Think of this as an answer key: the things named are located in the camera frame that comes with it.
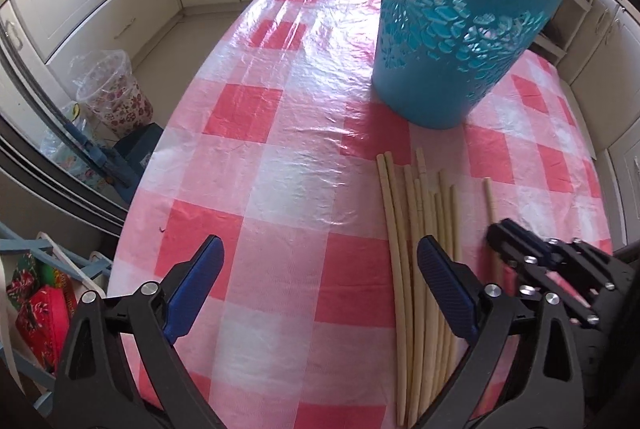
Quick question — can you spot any wooden chopstick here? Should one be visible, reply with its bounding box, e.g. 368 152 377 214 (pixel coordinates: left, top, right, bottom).
384 152 413 425
438 170 454 380
434 193 449 394
416 147 438 415
404 164 425 427
375 154 405 427

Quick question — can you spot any red floral cloth bag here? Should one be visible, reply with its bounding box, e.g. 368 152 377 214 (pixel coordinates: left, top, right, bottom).
6 255 77 375

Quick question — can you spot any white trolley shelf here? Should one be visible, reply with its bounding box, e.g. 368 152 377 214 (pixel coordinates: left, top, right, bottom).
530 0 593 65

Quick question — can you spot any blue cardboard box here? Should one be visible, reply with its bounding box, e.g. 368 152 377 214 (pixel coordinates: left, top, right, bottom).
114 122 164 176

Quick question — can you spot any teal perforated plastic basket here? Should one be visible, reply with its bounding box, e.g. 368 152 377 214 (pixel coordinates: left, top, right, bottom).
372 0 563 130

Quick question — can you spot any pink checkered tablecloth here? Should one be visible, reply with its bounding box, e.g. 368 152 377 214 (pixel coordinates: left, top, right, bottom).
108 0 612 428

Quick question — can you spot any floral lined trash bin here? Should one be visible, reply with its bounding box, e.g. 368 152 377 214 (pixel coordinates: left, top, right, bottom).
70 50 153 138

